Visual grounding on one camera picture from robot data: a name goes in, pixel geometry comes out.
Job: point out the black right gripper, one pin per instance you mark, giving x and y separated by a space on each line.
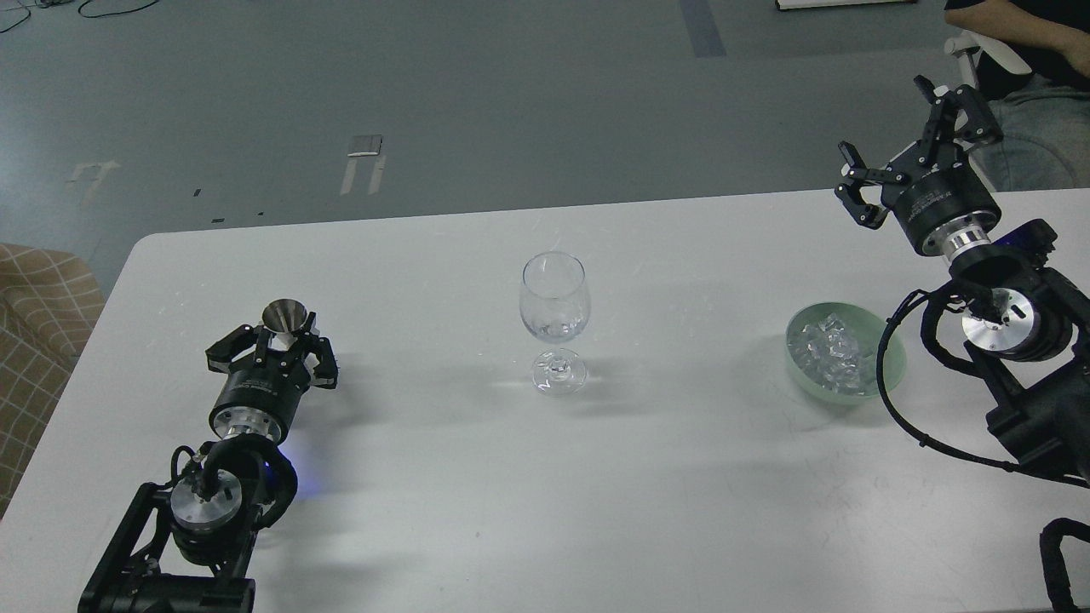
938 188

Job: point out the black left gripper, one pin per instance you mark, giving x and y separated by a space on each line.
262 393

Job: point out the steel cocktail jigger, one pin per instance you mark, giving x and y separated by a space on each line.
285 322

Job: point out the clear ice cubes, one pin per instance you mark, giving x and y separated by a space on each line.
834 353

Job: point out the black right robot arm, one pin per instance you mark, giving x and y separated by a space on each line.
1005 317

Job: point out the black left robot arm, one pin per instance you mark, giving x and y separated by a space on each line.
185 545

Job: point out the clear wine glass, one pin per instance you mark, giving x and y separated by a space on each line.
555 308

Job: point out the person left hand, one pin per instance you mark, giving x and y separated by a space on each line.
1073 45

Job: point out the white office chair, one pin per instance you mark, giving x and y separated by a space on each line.
1018 162

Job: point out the seated person dark shirt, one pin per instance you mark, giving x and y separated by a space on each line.
1029 27

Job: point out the green bowl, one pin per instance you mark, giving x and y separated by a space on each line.
890 358

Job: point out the beige checkered sofa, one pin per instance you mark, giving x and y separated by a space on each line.
50 304

